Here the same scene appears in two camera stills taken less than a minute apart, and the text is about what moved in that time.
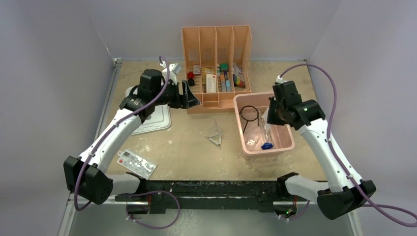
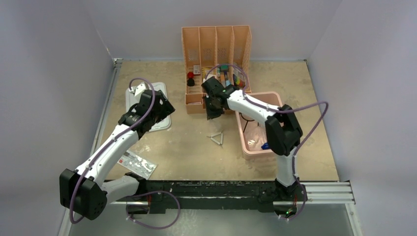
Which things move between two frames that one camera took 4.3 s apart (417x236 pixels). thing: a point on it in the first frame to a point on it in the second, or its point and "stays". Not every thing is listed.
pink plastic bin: x=257 y=135 stays
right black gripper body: x=276 y=114 to x=213 y=110
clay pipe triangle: x=216 y=138 stays
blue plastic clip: x=266 y=145 stays
